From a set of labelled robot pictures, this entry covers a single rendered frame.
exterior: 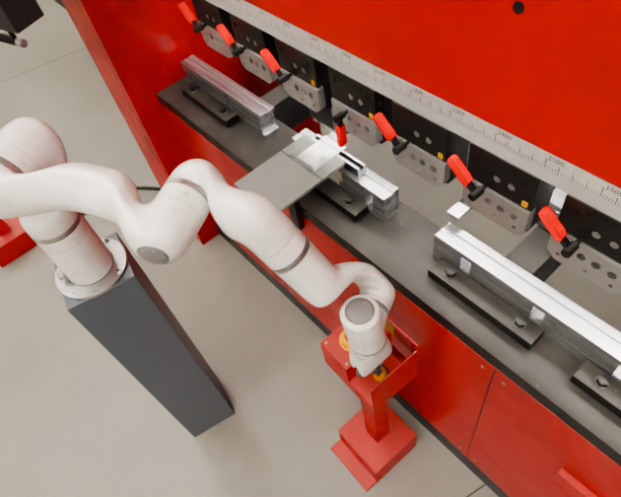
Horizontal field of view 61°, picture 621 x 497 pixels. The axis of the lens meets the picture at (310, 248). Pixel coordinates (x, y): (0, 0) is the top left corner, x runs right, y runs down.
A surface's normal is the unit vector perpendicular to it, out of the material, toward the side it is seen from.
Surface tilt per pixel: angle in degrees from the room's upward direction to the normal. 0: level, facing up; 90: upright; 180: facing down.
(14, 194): 75
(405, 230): 0
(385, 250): 0
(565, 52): 90
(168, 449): 0
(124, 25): 90
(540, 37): 90
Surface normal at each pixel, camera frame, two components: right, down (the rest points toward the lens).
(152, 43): 0.65, 0.54
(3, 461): -0.14, -0.60
